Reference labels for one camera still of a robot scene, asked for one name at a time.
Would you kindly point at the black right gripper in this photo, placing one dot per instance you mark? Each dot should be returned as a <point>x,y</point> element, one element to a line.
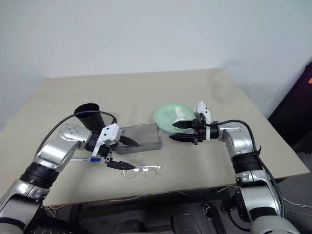
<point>198,135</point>

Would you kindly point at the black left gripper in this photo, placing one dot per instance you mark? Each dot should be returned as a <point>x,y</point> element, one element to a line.
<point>107,152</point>

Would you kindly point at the clear frame glasses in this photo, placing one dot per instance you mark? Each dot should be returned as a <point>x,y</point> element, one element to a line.
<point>129,173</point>

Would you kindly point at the grey glasses case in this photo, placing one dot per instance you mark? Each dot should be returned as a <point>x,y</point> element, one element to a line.
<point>146,136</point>

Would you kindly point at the white marker blue cap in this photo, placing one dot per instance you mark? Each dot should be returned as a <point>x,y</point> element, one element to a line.
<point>95,160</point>

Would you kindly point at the black cup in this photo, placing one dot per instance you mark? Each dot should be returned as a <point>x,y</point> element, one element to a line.
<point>90,119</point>

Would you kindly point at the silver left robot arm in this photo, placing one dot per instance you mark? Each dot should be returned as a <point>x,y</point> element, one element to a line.
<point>56,146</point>

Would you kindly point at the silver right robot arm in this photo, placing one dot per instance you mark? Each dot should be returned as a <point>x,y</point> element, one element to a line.
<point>243,146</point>

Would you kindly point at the light green plate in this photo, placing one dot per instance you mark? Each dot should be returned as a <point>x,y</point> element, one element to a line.
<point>165,117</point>

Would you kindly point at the small dark rounded shape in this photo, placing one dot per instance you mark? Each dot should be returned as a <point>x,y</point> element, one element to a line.
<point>132,226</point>

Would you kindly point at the large dark rounded shape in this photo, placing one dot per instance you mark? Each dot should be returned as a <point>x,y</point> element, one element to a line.
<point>186,224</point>

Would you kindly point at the dark cabinet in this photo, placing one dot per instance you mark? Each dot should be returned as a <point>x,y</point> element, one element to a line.
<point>292,117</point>

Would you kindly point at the orange label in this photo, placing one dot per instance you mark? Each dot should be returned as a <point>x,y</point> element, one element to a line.
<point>310,81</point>

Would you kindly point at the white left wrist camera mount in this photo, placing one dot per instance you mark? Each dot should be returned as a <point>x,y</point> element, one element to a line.
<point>109,132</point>

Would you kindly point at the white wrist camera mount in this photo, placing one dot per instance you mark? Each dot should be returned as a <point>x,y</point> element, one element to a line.
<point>201,108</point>
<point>109,132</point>

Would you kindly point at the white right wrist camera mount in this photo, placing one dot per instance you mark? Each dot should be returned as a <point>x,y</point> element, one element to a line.
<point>201,108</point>

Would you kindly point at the black connector bracket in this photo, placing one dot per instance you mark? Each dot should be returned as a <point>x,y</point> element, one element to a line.
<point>207,210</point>

